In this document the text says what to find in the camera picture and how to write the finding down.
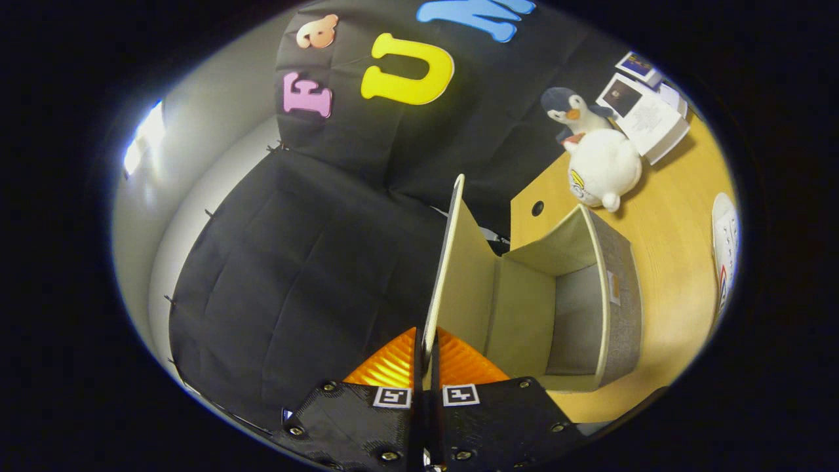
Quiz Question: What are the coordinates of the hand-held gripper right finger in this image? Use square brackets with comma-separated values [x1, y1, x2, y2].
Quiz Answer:
[429, 326, 587, 472]

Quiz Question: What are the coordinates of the white canvas shoe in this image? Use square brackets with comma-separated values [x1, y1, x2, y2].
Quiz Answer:
[711, 192, 742, 315]

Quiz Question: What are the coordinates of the grey penguin plush toy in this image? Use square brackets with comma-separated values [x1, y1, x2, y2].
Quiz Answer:
[541, 87, 617, 145]

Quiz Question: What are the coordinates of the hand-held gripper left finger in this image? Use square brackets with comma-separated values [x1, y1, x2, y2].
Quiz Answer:
[272, 326, 427, 472]

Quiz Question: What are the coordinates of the white book with dark portrait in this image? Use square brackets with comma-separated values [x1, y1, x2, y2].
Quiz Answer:
[595, 72, 691, 165]

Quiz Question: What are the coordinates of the bright ceiling light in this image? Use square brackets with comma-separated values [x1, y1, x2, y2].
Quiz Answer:
[123, 100, 166, 176]

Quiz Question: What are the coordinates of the white round plush toy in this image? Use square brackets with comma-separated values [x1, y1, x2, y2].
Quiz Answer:
[564, 128, 643, 213]

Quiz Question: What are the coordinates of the black backdrop cloth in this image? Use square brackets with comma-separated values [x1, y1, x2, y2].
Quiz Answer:
[169, 0, 630, 433]

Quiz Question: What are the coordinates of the book with blue picture cover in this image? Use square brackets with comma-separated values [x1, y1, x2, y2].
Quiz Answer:
[615, 51, 663, 89]

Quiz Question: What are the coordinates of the grey fabric storage box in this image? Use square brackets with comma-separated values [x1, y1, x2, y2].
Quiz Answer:
[421, 174, 644, 394]

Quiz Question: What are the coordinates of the plain white book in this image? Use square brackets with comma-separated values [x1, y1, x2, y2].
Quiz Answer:
[657, 80, 690, 120]

